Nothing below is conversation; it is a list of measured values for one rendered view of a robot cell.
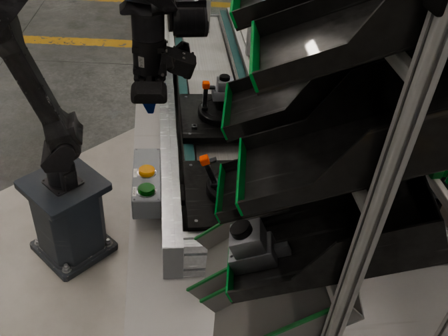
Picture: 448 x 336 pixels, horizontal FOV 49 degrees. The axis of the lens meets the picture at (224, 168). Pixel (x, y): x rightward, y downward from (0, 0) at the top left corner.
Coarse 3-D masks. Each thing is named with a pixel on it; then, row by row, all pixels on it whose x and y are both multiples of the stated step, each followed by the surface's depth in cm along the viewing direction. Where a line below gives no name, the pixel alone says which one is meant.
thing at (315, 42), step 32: (320, 0) 53; (352, 0) 53; (384, 0) 40; (416, 0) 40; (256, 32) 54; (288, 32) 54; (320, 32) 51; (352, 32) 48; (384, 32) 42; (416, 32) 41; (256, 64) 48; (288, 64) 44; (320, 64) 44; (352, 64) 44
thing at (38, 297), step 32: (96, 160) 141; (128, 160) 142; (0, 192) 128; (128, 192) 131; (0, 224) 119; (32, 224) 120; (128, 224) 122; (0, 256) 111; (32, 256) 112; (0, 288) 104; (32, 288) 105; (64, 288) 106; (96, 288) 106; (0, 320) 98; (32, 320) 99; (64, 320) 99; (96, 320) 100
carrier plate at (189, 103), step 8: (184, 96) 151; (192, 96) 151; (200, 96) 151; (208, 96) 152; (184, 104) 147; (192, 104) 147; (184, 112) 143; (192, 112) 144; (184, 120) 140; (192, 120) 140; (200, 120) 141; (184, 128) 137; (200, 128) 137; (208, 128) 138; (216, 128) 138; (184, 136) 134; (192, 136) 134; (200, 136) 134; (208, 136) 135; (216, 136) 135
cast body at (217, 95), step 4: (220, 76) 136; (224, 76) 136; (228, 76) 136; (232, 76) 139; (220, 80) 136; (224, 80) 135; (228, 80) 136; (232, 80) 137; (216, 84) 140; (220, 84) 135; (224, 84) 135; (216, 88) 139; (220, 88) 136; (224, 88) 136; (212, 92) 139; (216, 92) 137; (220, 92) 137; (224, 92) 137; (212, 96) 140; (216, 96) 137; (220, 96) 138; (224, 96) 138; (216, 100) 138; (220, 100) 138
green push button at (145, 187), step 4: (144, 184) 117; (148, 184) 117; (152, 184) 117; (140, 188) 116; (144, 188) 116; (148, 188) 116; (152, 188) 116; (140, 192) 115; (144, 192) 115; (148, 192) 115; (152, 192) 115
